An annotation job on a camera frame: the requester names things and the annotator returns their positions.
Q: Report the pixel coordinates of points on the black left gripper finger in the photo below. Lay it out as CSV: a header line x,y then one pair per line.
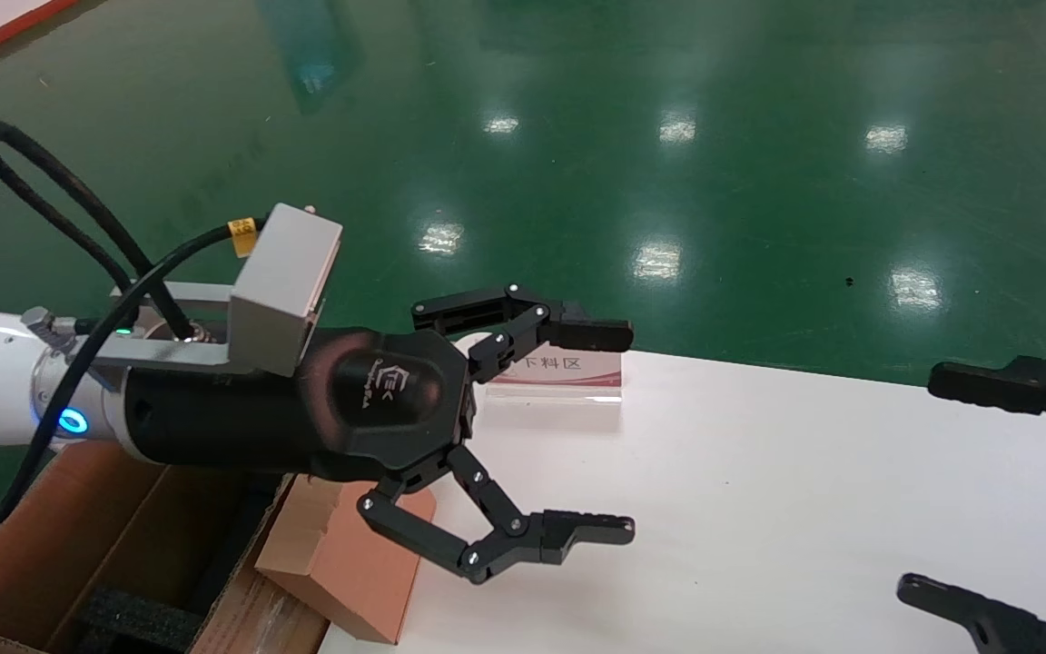
x,y
591,334
541,538

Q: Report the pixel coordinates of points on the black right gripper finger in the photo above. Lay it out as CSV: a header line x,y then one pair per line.
x,y
995,622
1013,386

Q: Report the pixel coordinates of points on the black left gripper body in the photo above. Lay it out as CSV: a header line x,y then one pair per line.
x,y
214,422

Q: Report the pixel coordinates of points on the small cardboard box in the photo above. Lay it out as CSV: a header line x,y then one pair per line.
x,y
341,563

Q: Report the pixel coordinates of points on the large open cardboard box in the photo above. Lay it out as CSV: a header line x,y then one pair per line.
x,y
42,536

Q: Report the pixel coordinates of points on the black foam box liner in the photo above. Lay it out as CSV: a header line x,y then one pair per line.
x,y
142,619

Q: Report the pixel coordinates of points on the acrylic sign with red stripe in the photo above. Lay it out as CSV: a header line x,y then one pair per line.
x,y
568,374

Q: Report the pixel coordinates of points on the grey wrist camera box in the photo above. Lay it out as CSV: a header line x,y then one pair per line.
x,y
282,282

